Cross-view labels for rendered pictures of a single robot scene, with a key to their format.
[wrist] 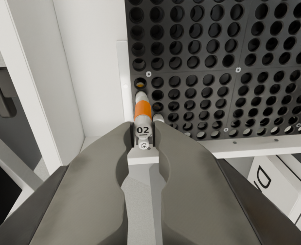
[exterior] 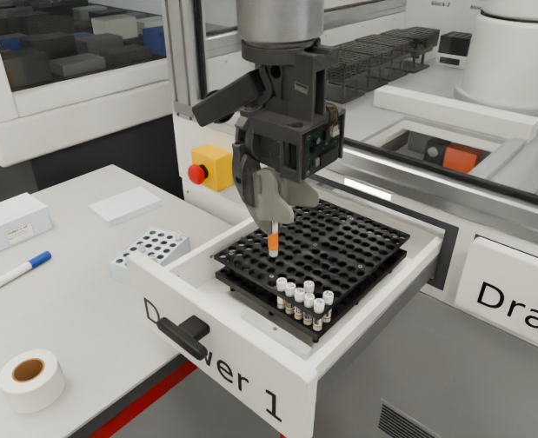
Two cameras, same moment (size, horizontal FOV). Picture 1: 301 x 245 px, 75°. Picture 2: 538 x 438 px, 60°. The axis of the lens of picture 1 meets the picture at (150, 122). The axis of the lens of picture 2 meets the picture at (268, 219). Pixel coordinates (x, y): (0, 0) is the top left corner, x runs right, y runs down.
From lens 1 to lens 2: 0.53 m
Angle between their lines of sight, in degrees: 78
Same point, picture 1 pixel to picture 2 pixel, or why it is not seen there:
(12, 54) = (189, 291)
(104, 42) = not seen: hidden behind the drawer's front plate
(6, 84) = (190, 327)
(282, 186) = (480, 264)
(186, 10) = (258, 248)
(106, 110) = not seen: hidden behind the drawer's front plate
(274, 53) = (321, 230)
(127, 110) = (296, 344)
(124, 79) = (269, 326)
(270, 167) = (468, 282)
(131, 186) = not seen: outside the picture
